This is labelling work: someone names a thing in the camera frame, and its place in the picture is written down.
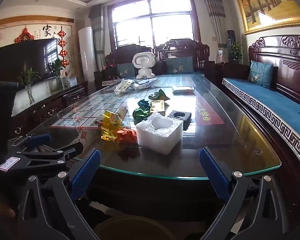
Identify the carved wooden armchair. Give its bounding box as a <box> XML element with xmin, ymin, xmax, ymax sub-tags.
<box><xmin>154</xmin><ymin>39</ymin><xmax>210</xmax><ymax>74</ymax></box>
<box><xmin>105</xmin><ymin>44</ymin><xmax>155</xmax><ymax>80</ymax></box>

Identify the white robot toy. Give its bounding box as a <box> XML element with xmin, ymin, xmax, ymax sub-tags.
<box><xmin>132</xmin><ymin>52</ymin><xmax>156</xmax><ymax>80</ymax></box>

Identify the carved wooden bench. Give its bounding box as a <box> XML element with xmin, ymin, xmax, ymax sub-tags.
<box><xmin>221</xmin><ymin>34</ymin><xmax>300</xmax><ymax>180</ymax></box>

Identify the white foam block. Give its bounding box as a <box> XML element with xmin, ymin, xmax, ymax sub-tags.
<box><xmin>135</xmin><ymin>112</ymin><xmax>184</xmax><ymax>155</ymax></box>

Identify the white standing air conditioner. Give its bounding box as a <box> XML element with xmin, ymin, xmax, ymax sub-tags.
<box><xmin>78</xmin><ymin>27</ymin><xmax>95</xmax><ymax>83</ymax></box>

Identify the dark teal crumpled paper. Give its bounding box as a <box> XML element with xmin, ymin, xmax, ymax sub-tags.
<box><xmin>137</xmin><ymin>99</ymin><xmax>152</xmax><ymax>109</ymax></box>

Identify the white and blue package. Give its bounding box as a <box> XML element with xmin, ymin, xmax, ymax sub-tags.
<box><xmin>132</xmin><ymin>78</ymin><xmax>159</xmax><ymax>90</ymax></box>

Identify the blue bench seat cushion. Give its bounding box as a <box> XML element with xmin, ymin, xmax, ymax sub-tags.
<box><xmin>222</xmin><ymin>77</ymin><xmax>300</xmax><ymax>175</ymax></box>

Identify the large window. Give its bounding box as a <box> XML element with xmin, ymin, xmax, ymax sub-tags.
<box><xmin>107</xmin><ymin>0</ymin><xmax>200</xmax><ymax>50</ymax></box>

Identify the green paper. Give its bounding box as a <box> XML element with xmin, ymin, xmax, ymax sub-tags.
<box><xmin>132</xmin><ymin>108</ymin><xmax>150</xmax><ymax>123</ymax></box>

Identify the black foam block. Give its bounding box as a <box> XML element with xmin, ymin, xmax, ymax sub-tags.
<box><xmin>168</xmin><ymin>110</ymin><xmax>192</xmax><ymax>132</ymax></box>

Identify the orange paper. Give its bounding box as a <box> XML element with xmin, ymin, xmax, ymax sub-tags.
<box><xmin>116</xmin><ymin>127</ymin><xmax>138</xmax><ymax>145</ymax></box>

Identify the white tissue pack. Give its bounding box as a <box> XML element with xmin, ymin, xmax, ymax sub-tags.
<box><xmin>172</xmin><ymin>86</ymin><xmax>195</xmax><ymax>94</ymax></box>

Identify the red knot string ornament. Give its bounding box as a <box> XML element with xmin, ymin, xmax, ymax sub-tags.
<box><xmin>57</xmin><ymin>29</ymin><xmax>70</xmax><ymax>68</ymax></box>

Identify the black flat television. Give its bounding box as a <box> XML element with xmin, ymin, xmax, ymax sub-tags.
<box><xmin>0</xmin><ymin>39</ymin><xmax>58</xmax><ymax>90</ymax></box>

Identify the white plastic bag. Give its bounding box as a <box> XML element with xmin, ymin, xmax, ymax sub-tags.
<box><xmin>114</xmin><ymin>78</ymin><xmax>135</xmax><ymax>94</ymax></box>

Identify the yellow milk carton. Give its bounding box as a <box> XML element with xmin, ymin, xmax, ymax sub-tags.
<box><xmin>150</xmin><ymin>99</ymin><xmax>165</xmax><ymax>113</ymax></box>

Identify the yellow transparent wrapper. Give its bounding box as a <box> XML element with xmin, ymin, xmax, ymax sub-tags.
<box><xmin>100</xmin><ymin>110</ymin><xmax>123</xmax><ymax>140</ymax></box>

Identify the grey patterned curtain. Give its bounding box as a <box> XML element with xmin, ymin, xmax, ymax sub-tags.
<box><xmin>89</xmin><ymin>4</ymin><xmax>108</xmax><ymax>73</ymax></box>
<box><xmin>201</xmin><ymin>0</ymin><xmax>227</xmax><ymax>63</ymax></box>

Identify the green potted plant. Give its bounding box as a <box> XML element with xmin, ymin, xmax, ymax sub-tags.
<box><xmin>229</xmin><ymin>41</ymin><xmax>243</xmax><ymax>64</ymax></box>

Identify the green snack wrapper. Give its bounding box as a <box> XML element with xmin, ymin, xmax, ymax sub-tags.
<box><xmin>148</xmin><ymin>89</ymin><xmax>171</xmax><ymax>101</ymax></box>

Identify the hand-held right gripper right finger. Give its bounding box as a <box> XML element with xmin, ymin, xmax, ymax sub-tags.
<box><xmin>199</xmin><ymin>147</ymin><xmax>289</xmax><ymax>240</ymax></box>

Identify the white box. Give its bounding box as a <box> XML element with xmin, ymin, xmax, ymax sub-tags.
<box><xmin>61</xmin><ymin>76</ymin><xmax>78</xmax><ymax>88</ymax></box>

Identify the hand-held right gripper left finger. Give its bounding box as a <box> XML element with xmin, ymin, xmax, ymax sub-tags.
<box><xmin>16</xmin><ymin>149</ymin><xmax>102</xmax><ymax>240</ymax></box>

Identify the bamboo plant in glass vase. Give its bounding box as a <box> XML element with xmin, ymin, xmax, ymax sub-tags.
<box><xmin>47</xmin><ymin>58</ymin><xmax>65</xmax><ymax>90</ymax></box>

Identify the gold framed tree painting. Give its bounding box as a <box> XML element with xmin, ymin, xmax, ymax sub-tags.
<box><xmin>234</xmin><ymin>0</ymin><xmax>300</xmax><ymax>35</ymax></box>

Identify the red diamond knot ornament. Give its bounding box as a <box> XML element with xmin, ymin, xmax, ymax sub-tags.
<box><xmin>14</xmin><ymin>27</ymin><xmax>35</xmax><ymax>43</ymax></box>

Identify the dark wooden side table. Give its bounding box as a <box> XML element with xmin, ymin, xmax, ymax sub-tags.
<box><xmin>210</xmin><ymin>61</ymin><xmax>250</xmax><ymax>85</ymax></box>

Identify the red printed poster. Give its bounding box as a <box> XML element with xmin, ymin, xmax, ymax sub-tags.
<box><xmin>51</xmin><ymin>75</ymin><xmax>225</xmax><ymax>130</ymax></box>

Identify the brown round bin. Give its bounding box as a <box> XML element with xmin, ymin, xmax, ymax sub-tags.
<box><xmin>94</xmin><ymin>216</ymin><xmax>175</xmax><ymax>240</ymax></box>

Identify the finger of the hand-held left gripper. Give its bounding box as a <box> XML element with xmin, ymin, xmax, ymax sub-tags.
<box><xmin>25</xmin><ymin>134</ymin><xmax>52</xmax><ymax>148</ymax></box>
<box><xmin>14</xmin><ymin>142</ymin><xmax>84</xmax><ymax>173</ymax></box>

